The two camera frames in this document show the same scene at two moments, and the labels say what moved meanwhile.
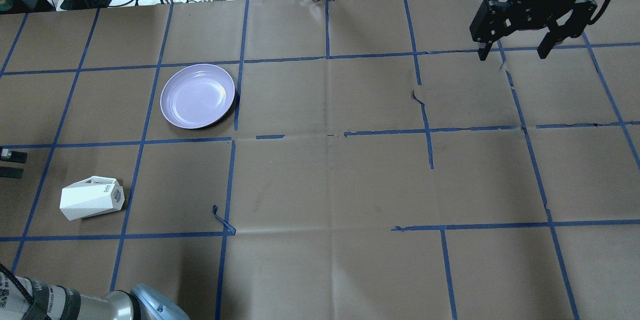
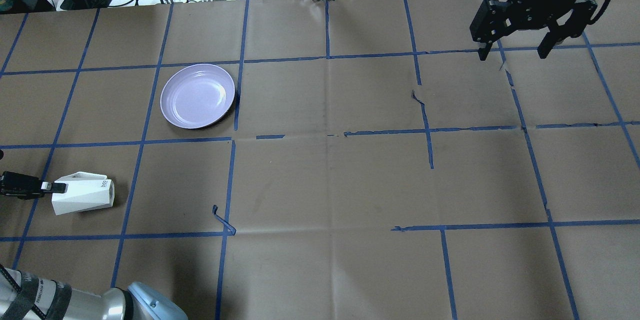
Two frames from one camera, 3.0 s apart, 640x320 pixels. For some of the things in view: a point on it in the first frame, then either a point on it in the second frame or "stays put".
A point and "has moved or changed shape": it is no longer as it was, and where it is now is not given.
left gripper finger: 7,155 -> 54,187
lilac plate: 196,95 stays put
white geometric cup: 95,195 has moved or changed shape
